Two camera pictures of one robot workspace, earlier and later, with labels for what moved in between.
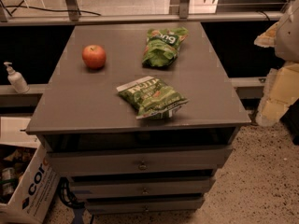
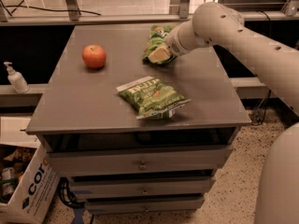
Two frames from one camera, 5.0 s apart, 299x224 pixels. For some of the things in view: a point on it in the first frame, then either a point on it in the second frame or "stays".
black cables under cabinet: [74, 201] stays
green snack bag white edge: [151, 98] stays
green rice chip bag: [162, 46] stays
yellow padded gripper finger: [268, 38] -> [181, 39]
